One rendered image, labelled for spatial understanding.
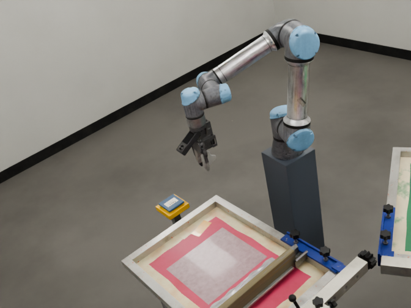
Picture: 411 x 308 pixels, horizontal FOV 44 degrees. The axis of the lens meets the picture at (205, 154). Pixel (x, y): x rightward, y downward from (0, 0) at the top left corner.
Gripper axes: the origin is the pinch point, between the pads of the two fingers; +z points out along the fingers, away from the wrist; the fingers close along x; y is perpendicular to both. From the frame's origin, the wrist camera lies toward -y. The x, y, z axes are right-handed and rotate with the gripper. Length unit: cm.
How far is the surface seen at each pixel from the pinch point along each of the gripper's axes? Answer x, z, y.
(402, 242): -59, 41, 52
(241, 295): -42, 31, -18
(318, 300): -68, 24, -2
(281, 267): -40, 33, 4
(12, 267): 188, 136, -92
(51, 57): 334, 41, 28
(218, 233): 2.7, 40.6, 0.6
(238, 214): 2.4, 37.2, 13.2
